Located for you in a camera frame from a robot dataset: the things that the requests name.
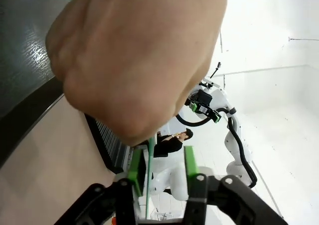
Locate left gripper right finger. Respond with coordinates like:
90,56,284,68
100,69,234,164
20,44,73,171
183,145,290,225

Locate person in black clothes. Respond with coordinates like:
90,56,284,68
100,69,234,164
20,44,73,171
154,128,194,158

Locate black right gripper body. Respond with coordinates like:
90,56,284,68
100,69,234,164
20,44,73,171
195,89,215,116

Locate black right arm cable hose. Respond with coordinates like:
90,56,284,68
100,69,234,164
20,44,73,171
176,107,258,188

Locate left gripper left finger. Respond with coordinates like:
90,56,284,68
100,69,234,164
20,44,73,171
53,146,147,225

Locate black tray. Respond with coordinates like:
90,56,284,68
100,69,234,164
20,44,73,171
0,0,84,170

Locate person's right hand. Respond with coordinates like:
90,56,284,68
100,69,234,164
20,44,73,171
45,0,229,146

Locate black slotted PCB rack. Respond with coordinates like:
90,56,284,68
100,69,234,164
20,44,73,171
84,112,131,175

